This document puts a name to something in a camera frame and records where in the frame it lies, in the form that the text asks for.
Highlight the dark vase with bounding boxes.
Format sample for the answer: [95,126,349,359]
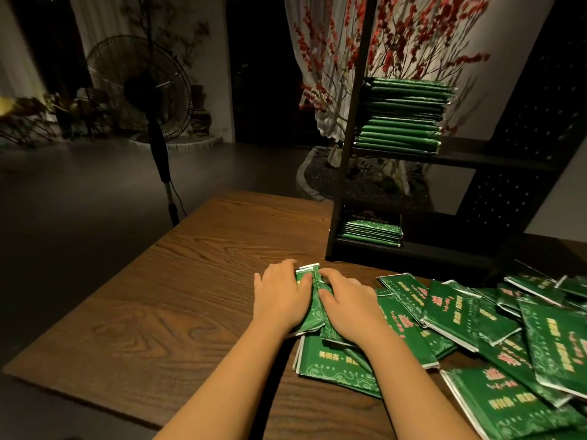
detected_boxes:
[187,84,215,138]

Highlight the black metal shelf rack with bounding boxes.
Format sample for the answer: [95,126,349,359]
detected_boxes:
[325,0,587,277]

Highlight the person's left forearm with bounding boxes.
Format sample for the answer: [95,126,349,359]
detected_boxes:
[156,320,297,440]

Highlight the white curtain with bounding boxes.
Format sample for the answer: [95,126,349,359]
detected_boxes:
[283,0,360,145]
[68,0,135,62]

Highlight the pile of green packets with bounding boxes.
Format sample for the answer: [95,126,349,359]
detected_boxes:
[292,270,587,440]

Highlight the black standing fan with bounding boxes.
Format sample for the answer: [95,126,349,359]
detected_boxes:
[86,34,194,228]

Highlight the bare branched tree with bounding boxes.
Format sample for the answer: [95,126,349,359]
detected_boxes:
[119,0,211,72]

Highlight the person's right forearm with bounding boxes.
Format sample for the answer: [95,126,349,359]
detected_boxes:
[356,329,480,440]

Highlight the red berry branches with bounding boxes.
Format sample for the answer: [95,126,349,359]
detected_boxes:
[293,0,493,136]

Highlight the person's left hand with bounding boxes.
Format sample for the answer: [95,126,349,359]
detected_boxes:
[251,259,317,337]

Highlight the shelf packet stack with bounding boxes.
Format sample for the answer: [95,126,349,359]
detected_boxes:
[290,262,355,345]

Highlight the person's right hand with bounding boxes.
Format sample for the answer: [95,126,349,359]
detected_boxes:
[316,266,396,351]

